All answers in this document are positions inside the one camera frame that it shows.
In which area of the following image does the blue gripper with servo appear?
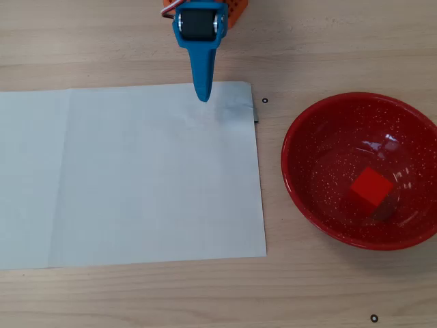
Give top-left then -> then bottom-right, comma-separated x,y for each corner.
171,0 -> 229,103

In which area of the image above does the red cube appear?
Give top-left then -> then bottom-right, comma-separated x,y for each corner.
350,166 -> 395,208

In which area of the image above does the red speckled enamel bowl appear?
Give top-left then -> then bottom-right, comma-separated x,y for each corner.
281,92 -> 437,251

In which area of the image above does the white paper sheet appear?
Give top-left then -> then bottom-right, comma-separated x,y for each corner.
0,81 -> 268,271

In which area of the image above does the white red black servo wire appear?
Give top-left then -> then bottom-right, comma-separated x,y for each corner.
160,0 -> 180,20

